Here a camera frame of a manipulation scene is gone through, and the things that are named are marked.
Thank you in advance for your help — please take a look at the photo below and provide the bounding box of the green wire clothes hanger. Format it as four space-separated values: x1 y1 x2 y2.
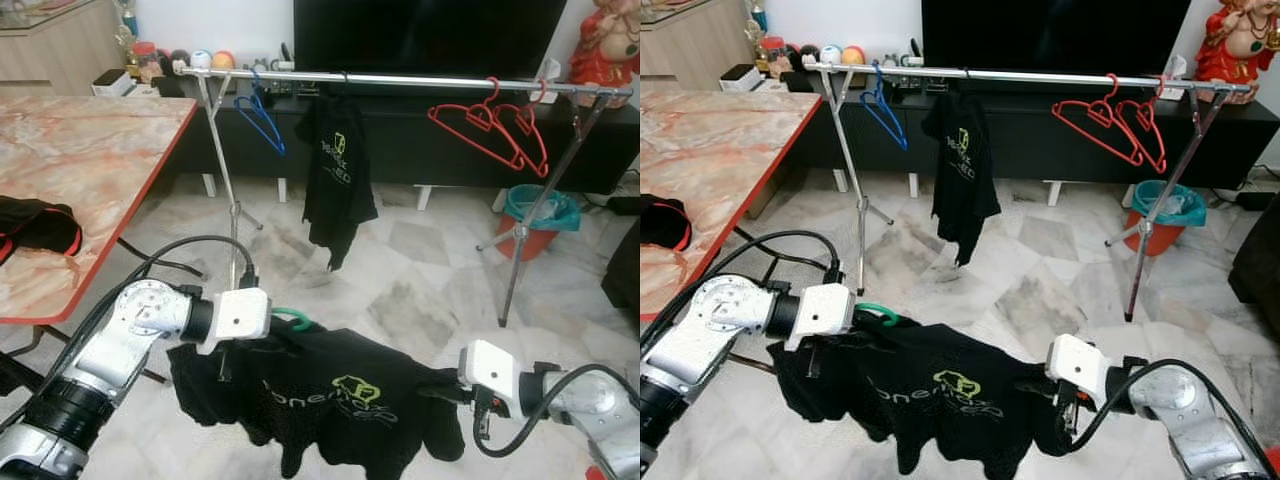
270 305 314 334
855 300 902 330

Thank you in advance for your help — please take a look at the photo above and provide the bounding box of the blue plastic clothes hanger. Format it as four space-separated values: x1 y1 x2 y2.
860 62 910 153
234 68 289 158

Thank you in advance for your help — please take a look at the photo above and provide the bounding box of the red plastic clothes hanger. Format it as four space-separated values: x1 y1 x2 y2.
495 80 551 179
428 78 527 171
1050 73 1144 168
1115 76 1170 176

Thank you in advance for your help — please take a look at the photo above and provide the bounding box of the orange bin teal liner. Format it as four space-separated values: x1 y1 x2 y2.
1125 179 1209 258
500 184 582 262

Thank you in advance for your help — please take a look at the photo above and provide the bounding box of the black garment red trim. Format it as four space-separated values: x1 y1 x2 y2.
0 194 85 267
640 194 694 254

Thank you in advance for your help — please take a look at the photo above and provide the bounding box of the silver metal clothes rack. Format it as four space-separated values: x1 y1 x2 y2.
800 58 1257 323
175 62 637 329

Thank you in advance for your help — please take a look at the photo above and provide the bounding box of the light wooden cabinet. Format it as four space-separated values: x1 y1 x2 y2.
0 0 133 97
640 0 763 93

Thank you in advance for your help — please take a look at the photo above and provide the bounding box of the black flat screen television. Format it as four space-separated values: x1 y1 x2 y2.
293 0 569 77
920 0 1194 74

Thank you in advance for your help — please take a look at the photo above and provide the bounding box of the red seated statue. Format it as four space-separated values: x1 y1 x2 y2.
568 0 640 94
1195 0 1280 93

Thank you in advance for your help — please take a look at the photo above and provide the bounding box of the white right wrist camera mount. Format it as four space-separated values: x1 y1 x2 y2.
1045 334 1113 412
458 340 524 420

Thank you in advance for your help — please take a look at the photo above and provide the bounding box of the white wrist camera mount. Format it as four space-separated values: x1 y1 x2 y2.
458 340 524 420
783 283 858 354
196 287 273 357
1045 334 1113 412

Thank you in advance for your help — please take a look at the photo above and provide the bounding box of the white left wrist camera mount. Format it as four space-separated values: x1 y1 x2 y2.
783 283 858 354
196 287 273 357

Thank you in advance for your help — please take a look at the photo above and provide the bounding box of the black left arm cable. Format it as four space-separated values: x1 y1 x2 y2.
55 234 261 386
640 229 847 346

